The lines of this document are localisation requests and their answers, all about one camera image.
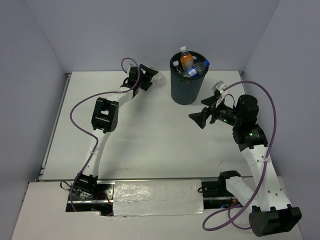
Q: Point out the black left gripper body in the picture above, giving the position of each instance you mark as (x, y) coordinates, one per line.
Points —
(141, 84)

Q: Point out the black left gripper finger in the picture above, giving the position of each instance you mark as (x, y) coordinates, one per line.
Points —
(147, 78)
(146, 69)

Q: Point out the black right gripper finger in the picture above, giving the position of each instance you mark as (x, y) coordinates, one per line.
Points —
(210, 101)
(200, 118)

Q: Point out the clear plastic bottle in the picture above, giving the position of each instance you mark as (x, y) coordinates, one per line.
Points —
(159, 79)

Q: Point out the green label clear bottle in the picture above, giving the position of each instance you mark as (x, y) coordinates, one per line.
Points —
(177, 67)

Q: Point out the Pepsi label clear bottle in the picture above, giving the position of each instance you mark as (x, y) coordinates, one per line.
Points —
(198, 69)

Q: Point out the orange label juice bottle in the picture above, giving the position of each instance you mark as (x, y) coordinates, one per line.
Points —
(186, 59)

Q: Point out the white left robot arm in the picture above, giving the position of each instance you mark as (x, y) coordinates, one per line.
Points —
(104, 120)

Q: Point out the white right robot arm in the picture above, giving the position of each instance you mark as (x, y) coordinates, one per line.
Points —
(270, 210)

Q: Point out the dark grey plastic bin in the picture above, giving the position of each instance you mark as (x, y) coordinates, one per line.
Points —
(184, 90)

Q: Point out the silver foil covered panel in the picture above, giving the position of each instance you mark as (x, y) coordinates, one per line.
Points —
(157, 198)

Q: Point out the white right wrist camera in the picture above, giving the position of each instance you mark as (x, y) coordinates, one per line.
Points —
(221, 87)

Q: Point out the metal base rail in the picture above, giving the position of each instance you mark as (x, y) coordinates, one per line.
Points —
(213, 196)

